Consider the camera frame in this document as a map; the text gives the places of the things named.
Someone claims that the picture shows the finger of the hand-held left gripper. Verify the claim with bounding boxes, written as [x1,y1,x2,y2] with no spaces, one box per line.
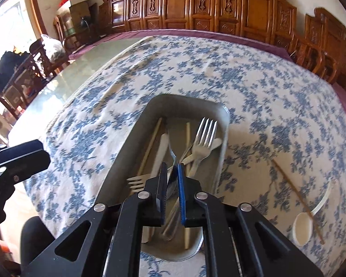
[0,140,51,183]

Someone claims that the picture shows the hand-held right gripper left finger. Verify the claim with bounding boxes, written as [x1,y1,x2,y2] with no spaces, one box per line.
[20,163,168,277]

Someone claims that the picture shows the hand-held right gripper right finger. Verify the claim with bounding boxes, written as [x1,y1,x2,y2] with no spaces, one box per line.
[177,163,325,277]

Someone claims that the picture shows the metal knife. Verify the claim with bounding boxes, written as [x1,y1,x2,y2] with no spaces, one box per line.
[161,118,181,241]

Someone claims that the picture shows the large metal fork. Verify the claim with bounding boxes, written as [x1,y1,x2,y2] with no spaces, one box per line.
[186,117,219,179]

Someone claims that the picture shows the metal tray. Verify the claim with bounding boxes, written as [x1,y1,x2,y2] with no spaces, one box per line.
[94,94,230,262]

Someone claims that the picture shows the cream chopstick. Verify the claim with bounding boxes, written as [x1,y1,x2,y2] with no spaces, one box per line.
[184,123,191,249]
[139,118,163,177]

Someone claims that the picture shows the person's black clothing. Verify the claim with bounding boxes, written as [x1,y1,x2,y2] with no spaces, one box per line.
[20,216,64,267]

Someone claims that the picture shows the carved wooden chair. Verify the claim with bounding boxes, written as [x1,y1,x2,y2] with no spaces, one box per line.
[0,52,47,119]
[288,35,326,72]
[320,52,340,85]
[29,39,71,76]
[52,14,85,53]

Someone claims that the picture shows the black bag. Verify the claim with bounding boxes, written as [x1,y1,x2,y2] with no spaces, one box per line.
[0,50,32,88]

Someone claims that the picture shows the clear plastic bag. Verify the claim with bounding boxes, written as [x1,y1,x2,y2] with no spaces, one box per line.
[40,34,67,61]

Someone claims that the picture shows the brown wooden chopstick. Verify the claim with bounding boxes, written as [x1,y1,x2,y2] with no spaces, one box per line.
[272,159,326,245]

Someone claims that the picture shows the blue floral tablecloth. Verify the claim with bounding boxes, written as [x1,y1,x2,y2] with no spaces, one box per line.
[24,35,346,277]

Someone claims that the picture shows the white plastic spoon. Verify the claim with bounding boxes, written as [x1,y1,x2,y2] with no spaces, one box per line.
[292,180,333,247]

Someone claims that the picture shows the purple tablecloth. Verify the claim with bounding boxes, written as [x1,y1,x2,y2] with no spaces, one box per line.
[68,29,346,113]

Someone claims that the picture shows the white cardboard box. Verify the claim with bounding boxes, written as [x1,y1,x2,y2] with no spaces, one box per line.
[62,0,92,9]

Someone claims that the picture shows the wooden door frame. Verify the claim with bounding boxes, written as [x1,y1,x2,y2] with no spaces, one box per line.
[26,0,48,37]

